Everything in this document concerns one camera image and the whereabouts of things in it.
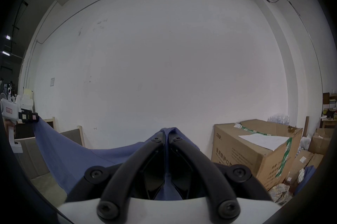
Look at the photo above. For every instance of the blue cloth bundle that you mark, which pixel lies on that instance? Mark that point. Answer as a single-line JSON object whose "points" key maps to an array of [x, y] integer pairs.
{"points": [[308, 178]]}

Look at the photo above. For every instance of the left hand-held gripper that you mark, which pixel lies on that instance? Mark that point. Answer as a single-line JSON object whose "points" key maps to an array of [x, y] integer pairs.
{"points": [[10, 110]]}

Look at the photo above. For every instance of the bag of clear plastic bottles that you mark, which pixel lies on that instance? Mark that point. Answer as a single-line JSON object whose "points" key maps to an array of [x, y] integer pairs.
{"points": [[279, 120]]}

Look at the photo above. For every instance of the flat cardboard carton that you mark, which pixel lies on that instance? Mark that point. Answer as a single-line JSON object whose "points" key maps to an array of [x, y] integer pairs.
{"points": [[302, 165]]}

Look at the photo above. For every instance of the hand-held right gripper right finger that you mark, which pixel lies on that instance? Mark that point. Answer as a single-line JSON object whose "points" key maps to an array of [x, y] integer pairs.
{"points": [[208, 178]]}

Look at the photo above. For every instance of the grey panel with wooden frame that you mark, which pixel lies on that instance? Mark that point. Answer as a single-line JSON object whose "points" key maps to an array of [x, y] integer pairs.
{"points": [[50, 123], [72, 136]]}

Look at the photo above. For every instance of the person's left hand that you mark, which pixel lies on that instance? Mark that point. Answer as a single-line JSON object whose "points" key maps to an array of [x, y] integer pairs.
{"points": [[13, 130]]}

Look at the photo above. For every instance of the small cardboard carton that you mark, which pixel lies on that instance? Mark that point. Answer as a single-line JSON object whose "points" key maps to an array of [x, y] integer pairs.
{"points": [[320, 142]]}

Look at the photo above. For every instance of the pile of crumpled paper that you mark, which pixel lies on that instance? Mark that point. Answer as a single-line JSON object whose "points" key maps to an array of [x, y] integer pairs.
{"points": [[280, 192]]}

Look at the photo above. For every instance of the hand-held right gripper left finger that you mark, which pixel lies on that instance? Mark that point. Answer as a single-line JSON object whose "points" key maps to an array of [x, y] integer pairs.
{"points": [[123, 178]]}

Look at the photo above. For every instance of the blue garment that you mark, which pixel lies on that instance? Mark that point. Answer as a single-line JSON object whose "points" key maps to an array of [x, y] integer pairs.
{"points": [[79, 154]]}

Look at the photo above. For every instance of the wooden shelf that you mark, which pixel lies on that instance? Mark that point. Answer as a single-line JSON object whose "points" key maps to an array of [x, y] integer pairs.
{"points": [[330, 107]]}

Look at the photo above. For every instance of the large cardboard carton green tape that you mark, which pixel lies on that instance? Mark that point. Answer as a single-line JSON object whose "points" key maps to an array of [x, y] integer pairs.
{"points": [[250, 159]]}

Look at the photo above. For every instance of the stack of white boxes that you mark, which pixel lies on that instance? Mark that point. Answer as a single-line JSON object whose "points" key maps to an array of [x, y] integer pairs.
{"points": [[27, 100]]}

